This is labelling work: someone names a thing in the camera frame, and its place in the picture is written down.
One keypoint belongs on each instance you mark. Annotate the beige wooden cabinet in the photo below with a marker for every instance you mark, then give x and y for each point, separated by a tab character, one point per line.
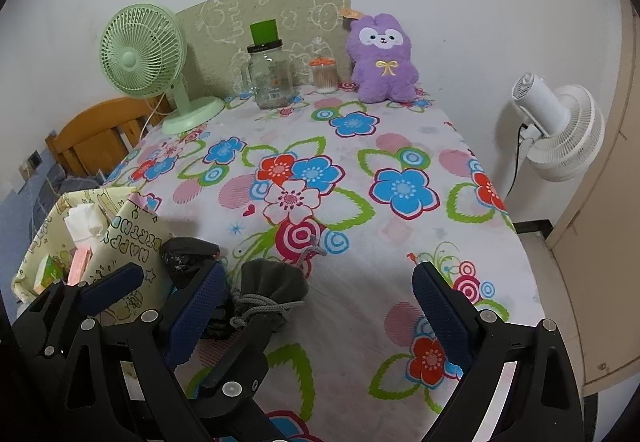
600	272

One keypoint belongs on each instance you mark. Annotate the white floor fan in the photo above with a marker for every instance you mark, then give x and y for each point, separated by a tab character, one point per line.
565	132

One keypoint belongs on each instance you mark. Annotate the yellow fabric storage basket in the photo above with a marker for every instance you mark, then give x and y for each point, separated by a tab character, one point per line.
125	232

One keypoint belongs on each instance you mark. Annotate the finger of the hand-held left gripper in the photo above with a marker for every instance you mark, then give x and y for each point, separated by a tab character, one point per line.
115	283
250	352

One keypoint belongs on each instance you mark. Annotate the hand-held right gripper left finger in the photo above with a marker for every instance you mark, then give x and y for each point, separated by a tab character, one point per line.
200	309

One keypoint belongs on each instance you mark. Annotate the floral tablecloth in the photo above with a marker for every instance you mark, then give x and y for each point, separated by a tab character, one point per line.
350	232

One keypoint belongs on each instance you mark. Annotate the green patterned board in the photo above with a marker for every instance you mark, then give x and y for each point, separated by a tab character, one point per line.
225	17

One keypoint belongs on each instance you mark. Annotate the green small box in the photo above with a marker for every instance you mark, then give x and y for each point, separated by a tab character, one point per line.
47	274

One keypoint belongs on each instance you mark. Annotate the green desk fan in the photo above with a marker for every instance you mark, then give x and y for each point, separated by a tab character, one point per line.
135	57

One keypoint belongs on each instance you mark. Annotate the white tissue pack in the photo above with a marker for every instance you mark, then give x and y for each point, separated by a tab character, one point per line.
82	222

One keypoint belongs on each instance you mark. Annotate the cotton swab jar orange lid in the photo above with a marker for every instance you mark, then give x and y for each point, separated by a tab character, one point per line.
324	77

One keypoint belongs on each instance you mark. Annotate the wooden bed headboard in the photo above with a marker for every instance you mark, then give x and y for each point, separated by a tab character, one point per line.
95	132

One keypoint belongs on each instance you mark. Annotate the purple plush rabbit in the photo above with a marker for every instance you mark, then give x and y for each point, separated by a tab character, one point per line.
385	67

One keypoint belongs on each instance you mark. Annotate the blue bedsheet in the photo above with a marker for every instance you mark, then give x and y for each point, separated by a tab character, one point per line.
25	222

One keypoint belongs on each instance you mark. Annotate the glass jar with green cap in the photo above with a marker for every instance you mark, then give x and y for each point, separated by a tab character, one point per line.
270	77

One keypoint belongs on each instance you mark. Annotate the wall socket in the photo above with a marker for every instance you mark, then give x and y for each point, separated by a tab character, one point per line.
31	161

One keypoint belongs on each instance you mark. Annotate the pink packet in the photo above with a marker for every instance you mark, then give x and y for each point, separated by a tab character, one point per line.
80	264

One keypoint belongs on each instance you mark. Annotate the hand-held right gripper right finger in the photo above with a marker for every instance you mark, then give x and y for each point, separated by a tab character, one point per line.
445	317

